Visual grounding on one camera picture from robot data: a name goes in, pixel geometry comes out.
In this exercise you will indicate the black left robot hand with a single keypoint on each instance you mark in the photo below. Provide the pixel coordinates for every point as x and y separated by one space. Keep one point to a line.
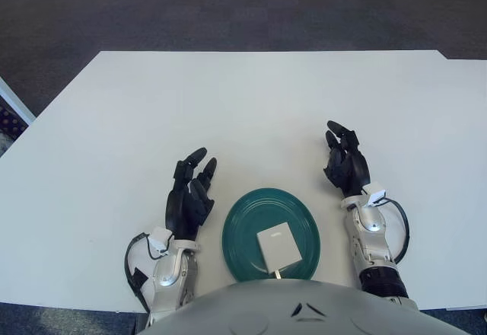
184 207

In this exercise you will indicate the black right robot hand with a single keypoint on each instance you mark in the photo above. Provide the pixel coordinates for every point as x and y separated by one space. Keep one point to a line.
354 167

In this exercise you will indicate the white charger block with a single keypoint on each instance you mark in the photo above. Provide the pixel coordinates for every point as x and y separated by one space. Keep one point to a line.
277 247

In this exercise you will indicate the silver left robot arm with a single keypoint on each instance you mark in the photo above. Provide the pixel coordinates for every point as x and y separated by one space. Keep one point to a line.
169 274

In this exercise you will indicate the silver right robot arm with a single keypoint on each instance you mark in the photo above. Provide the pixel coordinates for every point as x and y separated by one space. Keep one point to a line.
371 228

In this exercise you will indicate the teal green round plate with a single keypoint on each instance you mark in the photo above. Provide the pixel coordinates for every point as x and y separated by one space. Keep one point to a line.
243 228

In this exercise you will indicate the grey robot torso shell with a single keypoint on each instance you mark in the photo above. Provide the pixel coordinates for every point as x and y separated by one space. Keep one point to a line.
266 308

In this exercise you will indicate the dark dotted mat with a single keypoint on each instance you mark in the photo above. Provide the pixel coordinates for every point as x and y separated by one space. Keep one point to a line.
9 120

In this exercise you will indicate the white furniture panel edge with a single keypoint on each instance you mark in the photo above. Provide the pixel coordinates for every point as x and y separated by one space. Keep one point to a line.
17 103

